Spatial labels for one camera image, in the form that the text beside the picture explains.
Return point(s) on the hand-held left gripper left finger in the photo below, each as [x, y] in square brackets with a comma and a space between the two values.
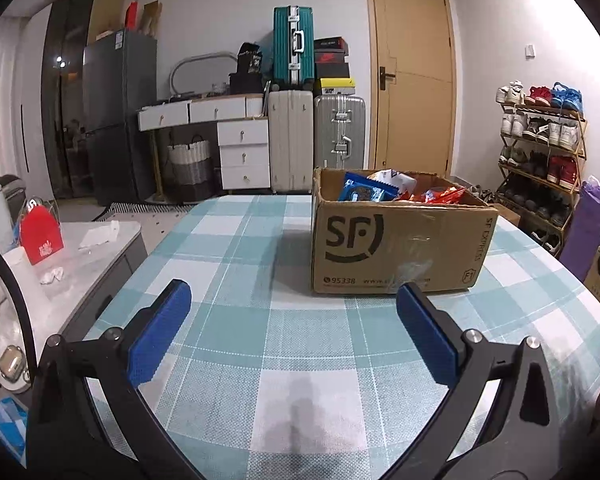
[160, 330]

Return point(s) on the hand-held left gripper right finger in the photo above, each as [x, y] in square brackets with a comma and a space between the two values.
[427, 332]

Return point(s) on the brown cardboard box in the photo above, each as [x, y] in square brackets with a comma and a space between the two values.
[405, 250]

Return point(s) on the purple bag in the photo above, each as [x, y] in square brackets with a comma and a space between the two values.
[587, 225]

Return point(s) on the printed brown carton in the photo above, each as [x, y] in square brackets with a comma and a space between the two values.
[592, 282]

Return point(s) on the wooden shoe rack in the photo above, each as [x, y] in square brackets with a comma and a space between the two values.
[584, 140]

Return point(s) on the small brown carton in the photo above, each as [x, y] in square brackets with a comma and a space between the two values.
[510, 215]

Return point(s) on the white tissue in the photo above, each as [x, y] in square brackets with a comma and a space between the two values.
[97, 235]

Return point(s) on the rows of sneakers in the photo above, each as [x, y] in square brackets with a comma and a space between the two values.
[560, 135]

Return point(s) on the small white wrapper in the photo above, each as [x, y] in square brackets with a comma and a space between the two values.
[51, 276]

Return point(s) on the striped edge rug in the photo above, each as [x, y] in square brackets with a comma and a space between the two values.
[145, 208]

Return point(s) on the plain red snack packet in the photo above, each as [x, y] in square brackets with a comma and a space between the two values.
[417, 196]

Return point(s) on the pile of dark shoes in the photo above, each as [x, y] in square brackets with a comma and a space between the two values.
[480, 192]

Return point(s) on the beige earbud case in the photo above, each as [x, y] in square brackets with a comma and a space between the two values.
[14, 362]

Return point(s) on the red gift bag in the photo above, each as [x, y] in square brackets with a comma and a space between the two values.
[40, 240]

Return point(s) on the white red-label snack packet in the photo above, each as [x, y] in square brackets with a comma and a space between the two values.
[397, 180]

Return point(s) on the blue cookie packet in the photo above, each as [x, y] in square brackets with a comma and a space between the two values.
[365, 187]

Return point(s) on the woven laundry basket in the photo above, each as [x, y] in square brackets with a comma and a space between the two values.
[190, 170]

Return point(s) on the blue white tissue pack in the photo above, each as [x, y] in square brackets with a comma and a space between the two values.
[5, 427]

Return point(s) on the white drawer desk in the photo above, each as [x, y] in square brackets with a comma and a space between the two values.
[242, 160]

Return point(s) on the wooden door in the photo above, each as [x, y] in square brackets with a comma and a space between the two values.
[415, 110]

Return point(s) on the grey refrigerator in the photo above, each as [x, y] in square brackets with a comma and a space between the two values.
[120, 110]

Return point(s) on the silver suitcase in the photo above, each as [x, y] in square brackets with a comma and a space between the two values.
[340, 125]

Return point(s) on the beige suitcase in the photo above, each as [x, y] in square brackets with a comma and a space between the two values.
[290, 140]

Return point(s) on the dark glass cabinet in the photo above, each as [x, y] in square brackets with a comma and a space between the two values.
[65, 110]

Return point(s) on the black storage box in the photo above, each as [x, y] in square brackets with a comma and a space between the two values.
[247, 84]

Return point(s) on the white wardrobe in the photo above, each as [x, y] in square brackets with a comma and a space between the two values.
[5, 110]

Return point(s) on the dark shoe box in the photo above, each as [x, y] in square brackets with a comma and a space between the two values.
[333, 71]

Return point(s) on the black numbered box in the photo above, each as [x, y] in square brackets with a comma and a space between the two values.
[250, 60]

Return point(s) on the black red-logo shoe box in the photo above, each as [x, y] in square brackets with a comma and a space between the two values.
[332, 58]

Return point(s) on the brown paper bag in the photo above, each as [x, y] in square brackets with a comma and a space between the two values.
[151, 19]

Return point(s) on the teal suitcase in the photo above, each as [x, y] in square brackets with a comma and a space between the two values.
[285, 45]

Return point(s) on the red paper bag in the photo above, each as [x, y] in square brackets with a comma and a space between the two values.
[131, 16]

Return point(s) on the tall flat cardboard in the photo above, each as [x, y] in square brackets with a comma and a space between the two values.
[105, 5]

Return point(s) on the oval metal frame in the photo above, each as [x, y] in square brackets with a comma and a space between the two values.
[205, 55]

